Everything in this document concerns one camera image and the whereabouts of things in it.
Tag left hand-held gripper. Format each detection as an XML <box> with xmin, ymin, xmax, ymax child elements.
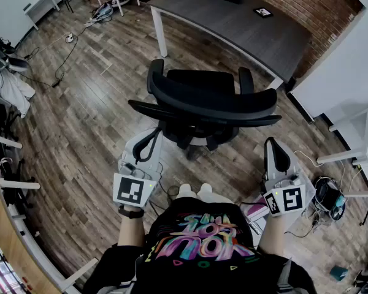
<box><xmin>112</xmin><ymin>128</ymin><xmax>166</xmax><ymax>209</ymax></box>

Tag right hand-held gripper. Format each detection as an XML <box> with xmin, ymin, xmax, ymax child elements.
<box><xmin>263</xmin><ymin>137</ymin><xmax>307</xmax><ymax>218</ymax></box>

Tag black office chair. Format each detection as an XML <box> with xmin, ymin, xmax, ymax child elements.
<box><xmin>128</xmin><ymin>58</ymin><xmax>283</xmax><ymax>162</ymax></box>

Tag person's left forearm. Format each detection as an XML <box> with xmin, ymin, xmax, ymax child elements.
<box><xmin>117</xmin><ymin>206</ymin><xmax>147</xmax><ymax>248</ymax></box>

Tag person's right forearm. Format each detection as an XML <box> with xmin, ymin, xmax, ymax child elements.
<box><xmin>258</xmin><ymin>214</ymin><xmax>286</xmax><ymax>265</ymax></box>

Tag clear plastic storage box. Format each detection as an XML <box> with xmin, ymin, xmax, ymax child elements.
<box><xmin>240</xmin><ymin>160</ymin><xmax>316</xmax><ymax>244</ymax></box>

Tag person's left white shoe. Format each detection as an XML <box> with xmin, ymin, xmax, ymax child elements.
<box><xmin>175</xmin><ymin>183</ymin><xmax>198</xmax><ymax>200</ymax></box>

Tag person's white shoe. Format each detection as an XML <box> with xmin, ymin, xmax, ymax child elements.
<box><xmin>175</xmin><ymin>183</ymin><xmax>198</xmax><ymax>200</ymax></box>
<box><xmin>197</xmin><ymin>182</ymin><xmax>216</xmax><ymax>200</ymax></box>

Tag black wristband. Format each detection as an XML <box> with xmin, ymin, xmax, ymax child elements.
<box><xmin>118</xmin><ymin>205</ymin><xmax>145</xmax><ymax>220</ymax></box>

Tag person's right white shoe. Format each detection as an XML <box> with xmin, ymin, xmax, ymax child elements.
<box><xmin>197</xmin><ymin>182</ymin><xmax>216</xmax><ymax>200</ymax></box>

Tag person in black printed shirt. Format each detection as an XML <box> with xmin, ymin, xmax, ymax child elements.
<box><xmin>82</xmin><ymin>194</ymin><xmax>318</xmax><ymax>294</ymax></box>

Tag white metal table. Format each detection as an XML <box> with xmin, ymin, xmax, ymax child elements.
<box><xmin>316</xmin><ymin>102</ymin><xmax>368</xmax><ymax>195</ymax></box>

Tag dark wooden desk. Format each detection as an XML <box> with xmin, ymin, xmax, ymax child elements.
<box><xmin>148</xmin><ymin>0</ymin><xmax>313</xmax><ymax>91</ymax></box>

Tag black swivel chair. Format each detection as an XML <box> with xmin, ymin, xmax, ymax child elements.
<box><xmin>0</xmin><ymin>156</ymin><xmax>40</xmax><ymax>219</ymax></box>

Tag small teal box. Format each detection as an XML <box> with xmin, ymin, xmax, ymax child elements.
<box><xmin>329</xmin><ymin>265</ymin><xmax>350</xmax><ymax>283</ymax></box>

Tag teal black appliance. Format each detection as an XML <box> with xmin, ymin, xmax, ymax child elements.
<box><xmin>90</xmin><ymin>1</ymin><xmax>115</xmax><ymax>23</ymax></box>

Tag black framed picture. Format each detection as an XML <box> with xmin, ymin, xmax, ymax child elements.
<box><xmin>252</xmin><ymin>7</ymin><xmax>274</xmax><ymax>20</ymax></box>

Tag white cloth bundle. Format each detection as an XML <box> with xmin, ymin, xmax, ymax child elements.
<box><xmin>0</xmin><ymin>67</ymin><xmax>37</xmax><ymax>119</ymax></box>

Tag white desks and chairs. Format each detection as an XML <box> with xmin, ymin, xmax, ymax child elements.
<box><xmin>0</xmin><ymin>176</ymin><xmax>64</xmax><ymax>294</ymax></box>

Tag dark equipment pile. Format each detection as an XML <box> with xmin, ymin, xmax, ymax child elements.
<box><xmin>0</xmin><ymin>31</ymin><xmax>30</xmax><ymax>73</ymax></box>

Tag small white table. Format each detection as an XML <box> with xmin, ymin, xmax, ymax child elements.
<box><xmin>22</xmin><ymin>0</ymin><xmax>61</xmax><ymax>31</ymax></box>

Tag black device with cables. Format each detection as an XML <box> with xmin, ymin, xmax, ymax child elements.
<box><xmin>312</xmin><ymin>175</ymin><xmax>347</xmax><ymax>222</ymax></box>

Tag long black cable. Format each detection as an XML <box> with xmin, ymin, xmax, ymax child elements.
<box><xmin>17</xmin><ymin>32</ymin><xmax>80</xmax><ymax>88</ymax></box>

